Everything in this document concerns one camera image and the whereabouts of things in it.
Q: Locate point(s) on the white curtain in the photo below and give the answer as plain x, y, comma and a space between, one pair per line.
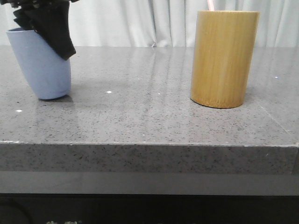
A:
172, 23

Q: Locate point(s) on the blue plastic cup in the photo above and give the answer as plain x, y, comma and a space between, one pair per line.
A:
48, 75

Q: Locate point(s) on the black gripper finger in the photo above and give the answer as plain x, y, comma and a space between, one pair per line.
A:
24, 18
50, 21

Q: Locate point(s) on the bamboo chopstick holder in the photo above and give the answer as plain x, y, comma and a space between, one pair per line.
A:
223, 49

